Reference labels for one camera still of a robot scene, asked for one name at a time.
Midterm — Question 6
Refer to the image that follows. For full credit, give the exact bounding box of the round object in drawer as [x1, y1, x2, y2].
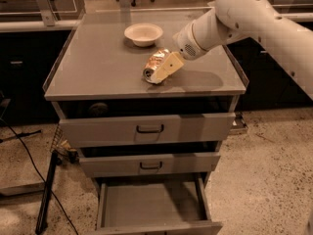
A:
[88, 103, 109, 118]

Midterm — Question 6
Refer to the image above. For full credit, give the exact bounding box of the crushed orange soda can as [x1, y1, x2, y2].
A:
[143, 48, 170, 84]

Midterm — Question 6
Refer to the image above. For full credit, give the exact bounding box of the grey middle drawer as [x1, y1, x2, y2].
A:
[79, 142, 220, 178]

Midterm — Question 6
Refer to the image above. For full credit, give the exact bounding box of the grey metal rail frame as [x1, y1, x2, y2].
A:
[0, 0, 313, 33]

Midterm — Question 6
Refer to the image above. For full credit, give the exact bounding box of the black floor cable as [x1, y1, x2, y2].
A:
[0, 117, 80, 235]

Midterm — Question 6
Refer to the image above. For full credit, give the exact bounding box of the white paper bowl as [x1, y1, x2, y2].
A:
[124, 23, 163, 47]

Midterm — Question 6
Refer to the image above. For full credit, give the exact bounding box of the grey bottom drawer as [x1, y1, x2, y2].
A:
[86, 173, 222, 235]

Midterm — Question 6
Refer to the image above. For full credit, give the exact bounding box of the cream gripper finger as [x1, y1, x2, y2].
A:
[150, 52, 185, 84]

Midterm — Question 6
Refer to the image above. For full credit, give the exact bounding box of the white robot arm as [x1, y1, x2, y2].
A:
[143, 0, 313, 98]

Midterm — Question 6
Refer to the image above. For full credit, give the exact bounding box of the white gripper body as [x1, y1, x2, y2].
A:
[173, 23, 208, 60]

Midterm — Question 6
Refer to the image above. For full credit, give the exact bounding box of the black leaning bar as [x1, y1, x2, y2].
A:
[35, 151, 58, 235]

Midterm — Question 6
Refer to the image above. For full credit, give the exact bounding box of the grey top drawer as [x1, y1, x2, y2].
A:
[54, 96, 238, 148]

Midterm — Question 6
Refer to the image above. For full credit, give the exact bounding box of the grey drawer cabinet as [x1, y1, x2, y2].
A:
[42, 10, 250, 235]

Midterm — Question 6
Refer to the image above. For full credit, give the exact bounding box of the grey drawer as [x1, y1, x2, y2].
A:
[86, 173, 222, 235]
[79, 142, 220, 178]
[54, 96, 238, 148]

